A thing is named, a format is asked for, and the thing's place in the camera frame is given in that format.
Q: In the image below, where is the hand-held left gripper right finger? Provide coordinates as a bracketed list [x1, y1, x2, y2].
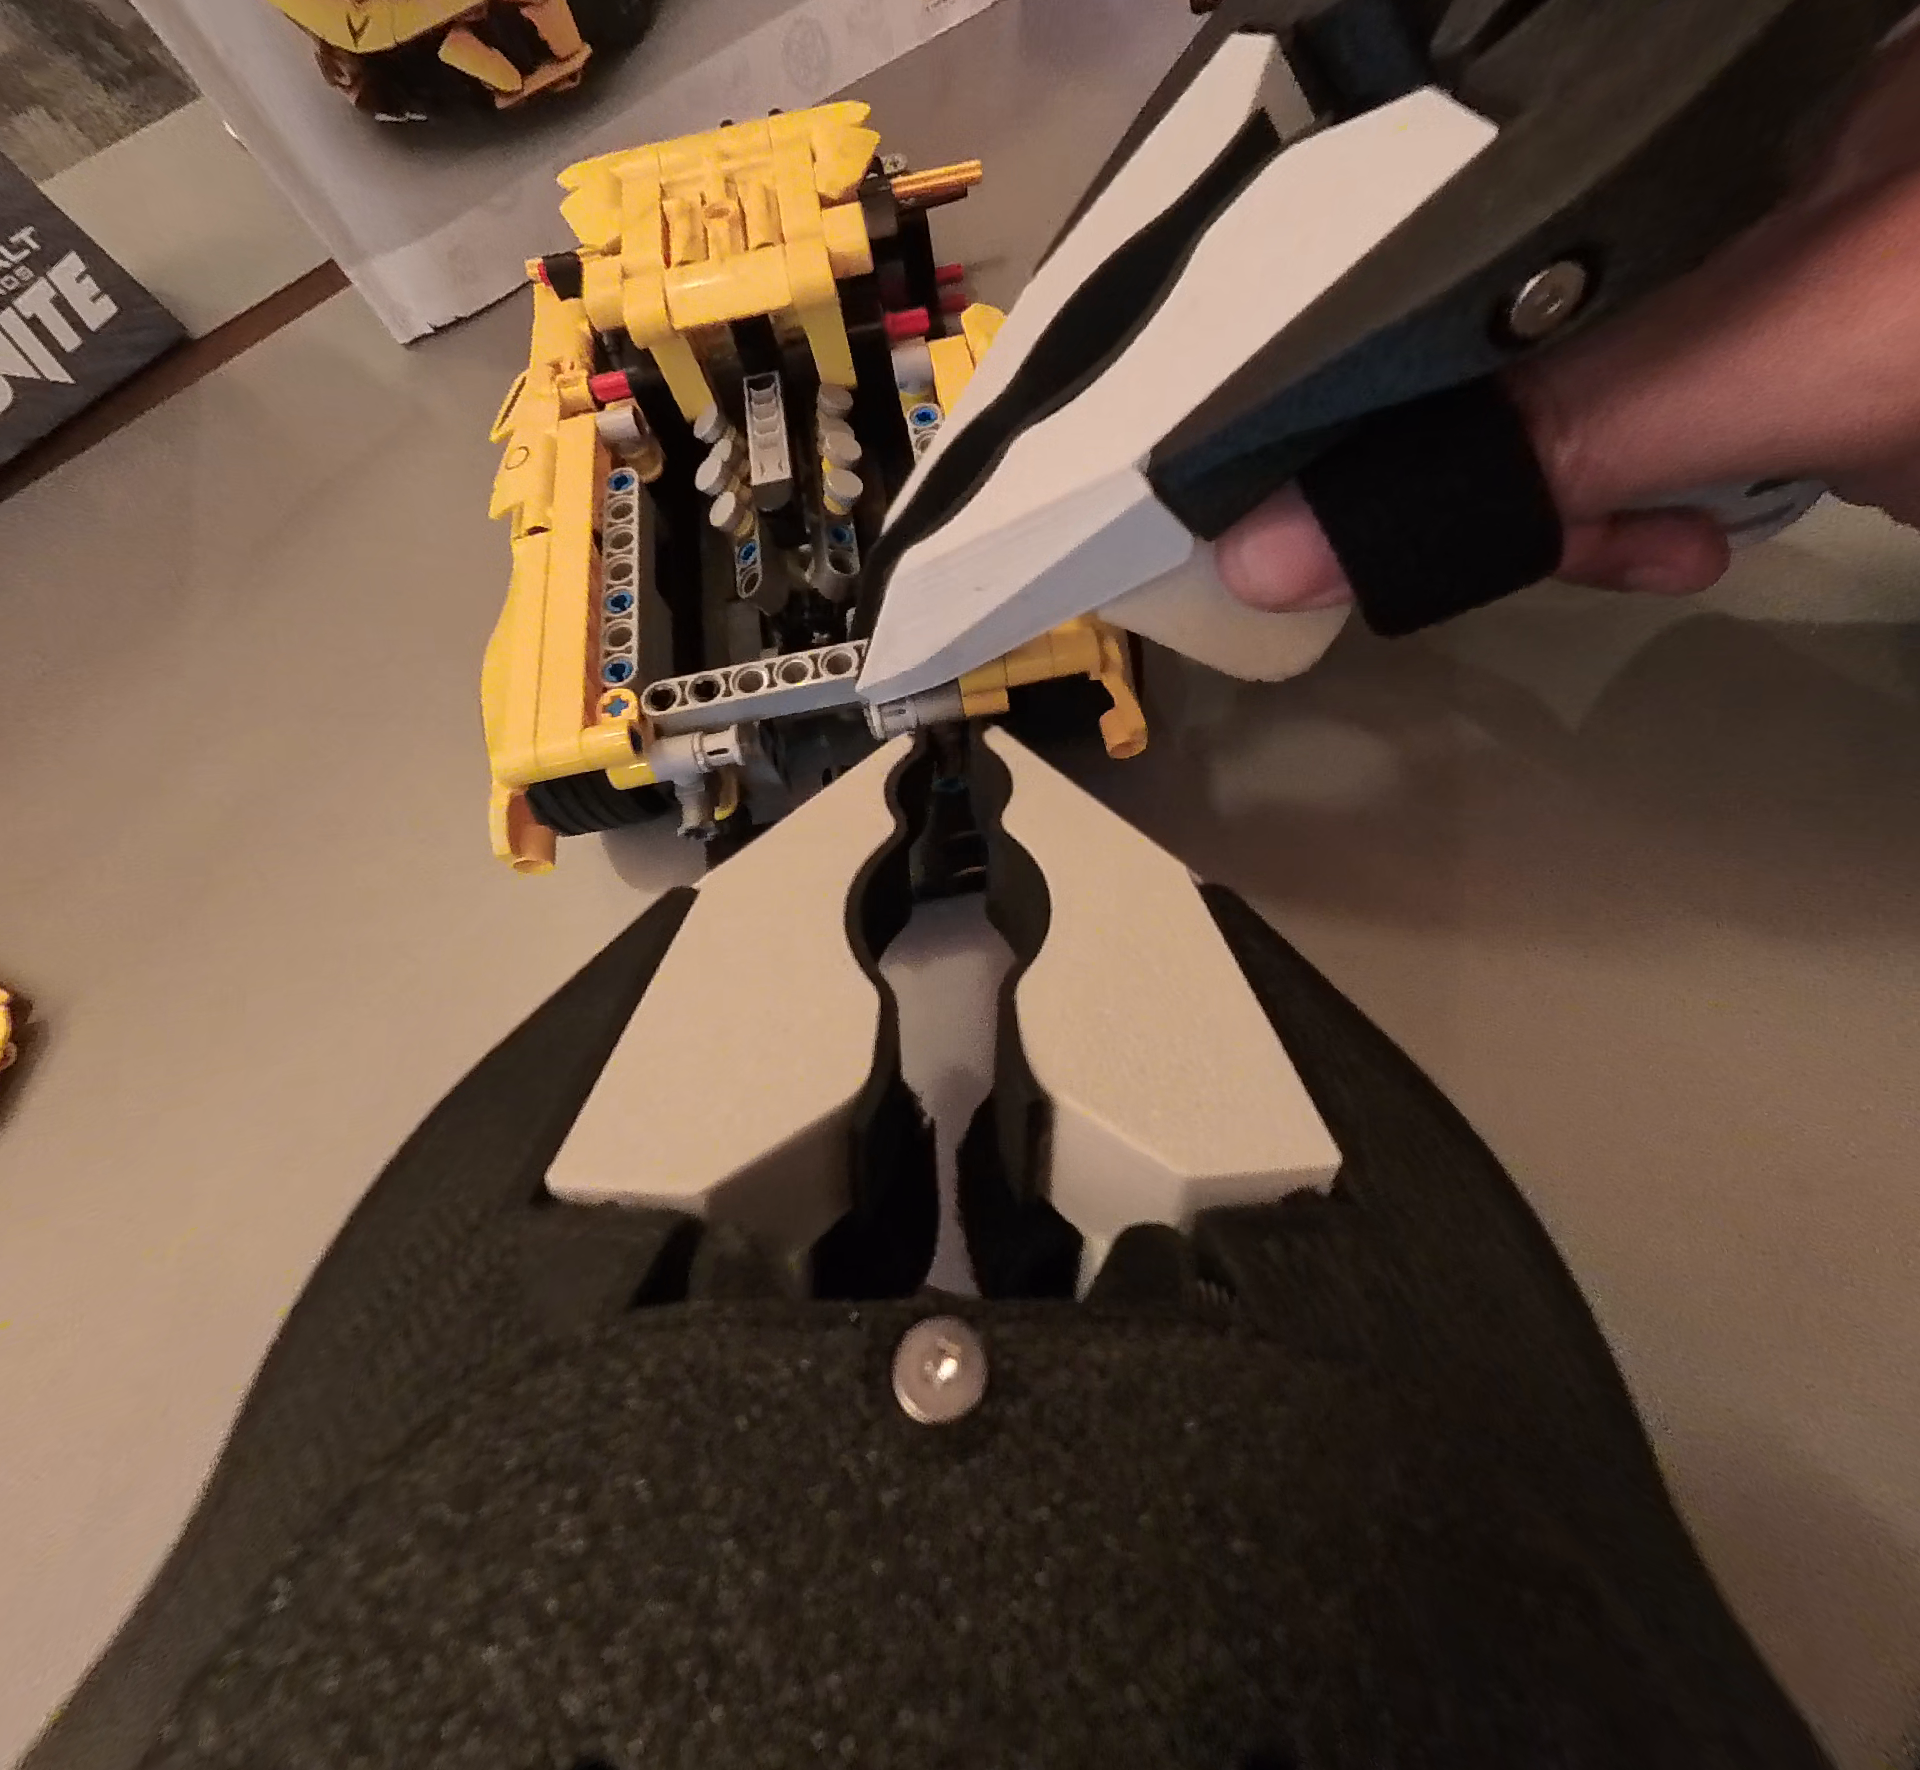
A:
[966, 729, 1349, 1299]

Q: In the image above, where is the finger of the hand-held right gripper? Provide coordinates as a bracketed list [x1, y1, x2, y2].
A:
[854, 86, 1507, 696]
[854, 31, 1335, 580]

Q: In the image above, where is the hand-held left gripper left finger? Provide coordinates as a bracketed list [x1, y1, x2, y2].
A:
[543, 733, 933, 1299]

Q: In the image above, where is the yellow toy car model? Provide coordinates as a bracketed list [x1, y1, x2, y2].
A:
[481, 103, 1155, 903]

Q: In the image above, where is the grey desk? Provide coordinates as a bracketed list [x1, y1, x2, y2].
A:
[0, 0, 1920, 1770]

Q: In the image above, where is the person's right hand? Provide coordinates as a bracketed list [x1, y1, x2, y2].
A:
[1216, 75, 1920, 617]

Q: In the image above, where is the building instruction booklet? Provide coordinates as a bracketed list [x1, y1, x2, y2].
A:
[16, 0, 1027, 347]

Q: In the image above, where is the toy car set box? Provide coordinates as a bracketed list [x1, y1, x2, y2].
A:
[0, 148, 188, 467]

